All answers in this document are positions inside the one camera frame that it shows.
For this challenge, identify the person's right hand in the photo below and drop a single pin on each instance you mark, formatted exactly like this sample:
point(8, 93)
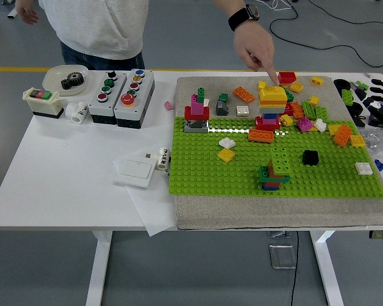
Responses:
point(28, 11)

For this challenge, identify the person's left hand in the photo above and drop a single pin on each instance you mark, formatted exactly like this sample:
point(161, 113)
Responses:
point(255, 44)

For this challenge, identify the small yellow brick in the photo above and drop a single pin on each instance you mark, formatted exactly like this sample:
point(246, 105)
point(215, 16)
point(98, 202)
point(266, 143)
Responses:
point(313, 101)
point(296, 87)
point(316, 81)
point(263, 85)

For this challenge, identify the red yellow orange brick stack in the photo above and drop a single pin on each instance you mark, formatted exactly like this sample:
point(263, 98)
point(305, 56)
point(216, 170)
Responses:
point(287, 77)

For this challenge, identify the orange toy brick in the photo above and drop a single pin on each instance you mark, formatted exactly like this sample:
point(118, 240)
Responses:
point(343, 135)
point(297, 110)

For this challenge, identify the yellow square brick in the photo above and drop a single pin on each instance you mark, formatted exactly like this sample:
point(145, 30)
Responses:
point(334, 129)
point(357, 141)
point(226, 155)

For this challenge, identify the dark green brick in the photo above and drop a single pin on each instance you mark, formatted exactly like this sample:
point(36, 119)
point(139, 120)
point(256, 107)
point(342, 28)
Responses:
point(289, 95)

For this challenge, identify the pink brick stack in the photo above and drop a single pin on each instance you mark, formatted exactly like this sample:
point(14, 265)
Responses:
point(304, 124)

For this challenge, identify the black brick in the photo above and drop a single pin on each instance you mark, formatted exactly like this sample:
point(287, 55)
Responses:
point(310, 157)

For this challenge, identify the long light green brick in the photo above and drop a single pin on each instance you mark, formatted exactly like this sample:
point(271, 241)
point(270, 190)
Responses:
point(281, 161)

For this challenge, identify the person's left forearm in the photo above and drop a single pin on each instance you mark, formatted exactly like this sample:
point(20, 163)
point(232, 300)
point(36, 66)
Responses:
point(229, 4)

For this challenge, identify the flat orange brick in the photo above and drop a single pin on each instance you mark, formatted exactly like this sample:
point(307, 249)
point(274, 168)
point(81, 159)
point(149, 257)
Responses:
point(243, 94)

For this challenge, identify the yellow orange red brick tower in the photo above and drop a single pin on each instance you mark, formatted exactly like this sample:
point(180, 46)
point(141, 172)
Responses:
point(271, 99)

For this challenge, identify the small green brick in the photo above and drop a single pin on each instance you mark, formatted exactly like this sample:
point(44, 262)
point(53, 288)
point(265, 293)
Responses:
point(223, 97)

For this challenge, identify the green toy brick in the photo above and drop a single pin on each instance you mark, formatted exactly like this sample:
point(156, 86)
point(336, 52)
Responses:
point(321, 114)
point(309, 110)

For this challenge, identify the white square tile brick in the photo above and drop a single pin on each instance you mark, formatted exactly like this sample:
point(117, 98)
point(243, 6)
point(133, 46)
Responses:
point(242, 110)

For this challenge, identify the dark grey slope brick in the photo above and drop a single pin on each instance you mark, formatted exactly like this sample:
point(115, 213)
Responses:
point(221, 108)

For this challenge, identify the red toy brick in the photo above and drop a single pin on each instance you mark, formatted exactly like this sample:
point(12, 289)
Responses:
point(288, 110)

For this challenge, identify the yellow round brick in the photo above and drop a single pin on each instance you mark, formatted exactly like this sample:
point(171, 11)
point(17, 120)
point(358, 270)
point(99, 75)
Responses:
point(286, 120)

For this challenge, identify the red pink grey brick tower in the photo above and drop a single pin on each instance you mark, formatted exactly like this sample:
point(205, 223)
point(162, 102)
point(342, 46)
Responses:
point(196, 110)

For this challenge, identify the thick orange brick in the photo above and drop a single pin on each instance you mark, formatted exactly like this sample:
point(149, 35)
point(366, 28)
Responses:
point(261, 136)

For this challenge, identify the small pink brick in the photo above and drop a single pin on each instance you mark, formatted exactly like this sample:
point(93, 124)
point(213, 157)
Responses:
point(168, 105)

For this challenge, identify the brown green blue brick stack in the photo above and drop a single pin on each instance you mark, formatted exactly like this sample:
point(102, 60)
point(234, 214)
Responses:
point(273, 183)

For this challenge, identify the green toy baseplate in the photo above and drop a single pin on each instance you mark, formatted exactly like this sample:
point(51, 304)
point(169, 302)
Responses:
point(210, 172)

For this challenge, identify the white desk leg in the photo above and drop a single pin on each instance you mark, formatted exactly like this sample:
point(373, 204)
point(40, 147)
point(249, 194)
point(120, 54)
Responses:
point(11, 11)

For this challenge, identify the clear plastic bag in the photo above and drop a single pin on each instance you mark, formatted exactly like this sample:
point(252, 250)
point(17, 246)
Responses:
point(375, 141)

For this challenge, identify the black wristwatch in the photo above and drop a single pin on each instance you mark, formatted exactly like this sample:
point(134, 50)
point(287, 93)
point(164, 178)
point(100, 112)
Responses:
point(242, 16)

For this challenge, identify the grey green tool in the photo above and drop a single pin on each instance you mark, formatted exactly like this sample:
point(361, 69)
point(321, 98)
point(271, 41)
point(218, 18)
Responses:
point(359, 86)

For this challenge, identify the lime green piece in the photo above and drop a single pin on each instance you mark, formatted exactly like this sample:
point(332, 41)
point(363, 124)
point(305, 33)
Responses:
point(348, 97)

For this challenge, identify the small blue piece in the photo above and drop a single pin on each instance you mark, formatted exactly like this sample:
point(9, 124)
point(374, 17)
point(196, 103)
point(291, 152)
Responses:
point(379, 164)

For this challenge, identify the person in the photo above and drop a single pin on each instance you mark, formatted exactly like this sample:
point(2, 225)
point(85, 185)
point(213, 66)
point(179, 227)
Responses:
point(92, 25)

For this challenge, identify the translucent white bowl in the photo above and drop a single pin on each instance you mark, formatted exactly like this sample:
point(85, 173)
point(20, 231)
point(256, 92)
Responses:
point(52, 78)

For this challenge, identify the black metal gear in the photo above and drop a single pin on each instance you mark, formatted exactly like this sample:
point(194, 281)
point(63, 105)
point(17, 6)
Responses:
point(72, 81)

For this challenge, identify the white pipe tee fitting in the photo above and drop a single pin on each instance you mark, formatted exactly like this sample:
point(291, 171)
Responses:
point(78, 114)

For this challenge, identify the desk controller panel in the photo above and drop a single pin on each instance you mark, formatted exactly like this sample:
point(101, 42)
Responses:
point(381, 235)

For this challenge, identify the grey four-button control box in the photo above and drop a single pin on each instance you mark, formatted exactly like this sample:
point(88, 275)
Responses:
point(102, 108)

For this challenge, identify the grey emergency-stop control box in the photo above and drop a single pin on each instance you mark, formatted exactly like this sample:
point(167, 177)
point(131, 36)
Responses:
point(132, 114)

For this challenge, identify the white printed cylinder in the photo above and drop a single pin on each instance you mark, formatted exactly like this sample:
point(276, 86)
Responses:
point(162, 159)

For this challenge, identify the grey-brown mat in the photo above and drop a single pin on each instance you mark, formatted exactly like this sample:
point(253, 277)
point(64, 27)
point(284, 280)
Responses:
point(274, 212)

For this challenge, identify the metal plate under table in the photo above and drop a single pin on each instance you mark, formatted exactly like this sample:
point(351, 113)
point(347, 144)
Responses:
point(279, 234)

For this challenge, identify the white table leg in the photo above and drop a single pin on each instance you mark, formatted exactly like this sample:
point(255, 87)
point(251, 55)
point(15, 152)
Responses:
point(327, 271)
point(99, 271)

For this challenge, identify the metal floor socket box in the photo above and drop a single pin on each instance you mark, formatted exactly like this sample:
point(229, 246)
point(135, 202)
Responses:
point(282, 256)

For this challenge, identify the white paper sheet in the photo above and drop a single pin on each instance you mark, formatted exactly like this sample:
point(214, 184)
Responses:
point(153, 213)

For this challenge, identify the cream red-green switch box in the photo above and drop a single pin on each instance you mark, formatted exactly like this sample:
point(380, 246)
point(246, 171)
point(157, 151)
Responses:
point(43, 103)

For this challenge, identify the white wall switch plate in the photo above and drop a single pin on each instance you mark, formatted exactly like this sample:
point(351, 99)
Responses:
point(134, 172)

